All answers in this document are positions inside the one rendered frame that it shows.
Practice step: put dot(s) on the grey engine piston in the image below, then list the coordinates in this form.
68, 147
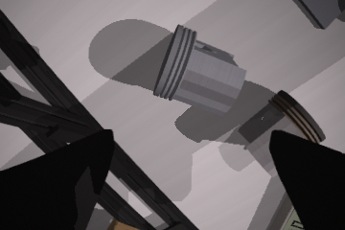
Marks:
285, 113
206, 78

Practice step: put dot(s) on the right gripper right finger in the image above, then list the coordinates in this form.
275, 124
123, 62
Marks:
314, 178

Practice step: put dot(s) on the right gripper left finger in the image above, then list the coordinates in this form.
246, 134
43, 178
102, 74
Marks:
57, 190

